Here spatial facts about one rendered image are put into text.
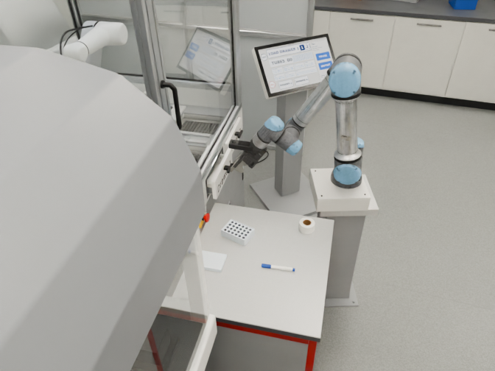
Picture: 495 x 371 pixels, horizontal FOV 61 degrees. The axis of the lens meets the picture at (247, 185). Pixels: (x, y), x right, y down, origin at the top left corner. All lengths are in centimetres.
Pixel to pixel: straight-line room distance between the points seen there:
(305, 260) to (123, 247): 114
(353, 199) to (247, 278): 64
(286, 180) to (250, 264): 144
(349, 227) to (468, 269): 109
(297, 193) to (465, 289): 129
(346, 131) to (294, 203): 148
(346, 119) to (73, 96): 114
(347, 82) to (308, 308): 86
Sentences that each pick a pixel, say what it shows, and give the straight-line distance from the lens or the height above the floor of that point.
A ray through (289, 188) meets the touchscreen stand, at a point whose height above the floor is 10.
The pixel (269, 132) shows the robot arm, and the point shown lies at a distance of 183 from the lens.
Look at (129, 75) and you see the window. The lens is 141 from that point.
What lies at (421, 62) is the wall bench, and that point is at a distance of 465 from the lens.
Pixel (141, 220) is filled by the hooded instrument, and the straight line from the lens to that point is 82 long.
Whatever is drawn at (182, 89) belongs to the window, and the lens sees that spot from 161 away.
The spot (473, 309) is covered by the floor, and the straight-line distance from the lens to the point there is 286.
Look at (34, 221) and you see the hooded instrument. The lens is 69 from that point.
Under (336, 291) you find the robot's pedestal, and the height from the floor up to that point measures 8.
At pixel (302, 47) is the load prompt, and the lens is 274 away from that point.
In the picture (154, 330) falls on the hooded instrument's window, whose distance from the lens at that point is 97.
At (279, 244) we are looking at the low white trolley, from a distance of 185.
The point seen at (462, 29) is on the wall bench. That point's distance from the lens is 456.
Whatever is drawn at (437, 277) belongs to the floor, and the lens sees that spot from 294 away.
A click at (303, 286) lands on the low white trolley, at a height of 76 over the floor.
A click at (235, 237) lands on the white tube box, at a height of 79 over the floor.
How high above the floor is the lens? 211
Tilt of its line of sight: 39 degrees down
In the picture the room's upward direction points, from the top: 1 degrees counter-clockwise
